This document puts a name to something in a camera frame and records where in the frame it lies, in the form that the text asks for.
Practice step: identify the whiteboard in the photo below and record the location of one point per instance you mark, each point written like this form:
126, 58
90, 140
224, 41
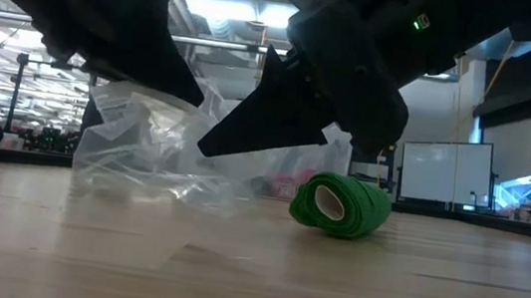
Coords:
443, 169

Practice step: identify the white plastic bin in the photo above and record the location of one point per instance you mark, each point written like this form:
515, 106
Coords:
10, 141

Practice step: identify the black equipment cabinet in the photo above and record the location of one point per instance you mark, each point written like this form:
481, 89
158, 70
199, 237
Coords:
387, 180

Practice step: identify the silver ventilation duct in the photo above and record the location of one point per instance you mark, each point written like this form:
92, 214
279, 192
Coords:
185, 14

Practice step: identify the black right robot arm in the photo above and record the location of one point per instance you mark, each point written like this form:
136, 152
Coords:
460, 21

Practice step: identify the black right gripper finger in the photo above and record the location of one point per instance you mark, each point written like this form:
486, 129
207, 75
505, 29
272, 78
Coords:
274, 120

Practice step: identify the clear plastic zip bag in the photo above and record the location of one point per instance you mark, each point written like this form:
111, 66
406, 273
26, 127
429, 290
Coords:
144, 155

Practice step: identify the green elastic bandage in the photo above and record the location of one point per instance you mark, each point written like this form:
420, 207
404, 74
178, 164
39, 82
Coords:
359, 210

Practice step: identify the black gantry frame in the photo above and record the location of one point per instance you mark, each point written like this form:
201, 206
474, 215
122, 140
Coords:
16, 90

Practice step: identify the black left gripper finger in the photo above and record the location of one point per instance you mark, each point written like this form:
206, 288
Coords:
150, 60

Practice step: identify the clear plastic storage box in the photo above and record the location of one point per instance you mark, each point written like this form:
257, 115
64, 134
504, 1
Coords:
340, 152

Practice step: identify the pink bandage roll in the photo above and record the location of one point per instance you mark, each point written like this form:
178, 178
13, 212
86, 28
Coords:
283, 186

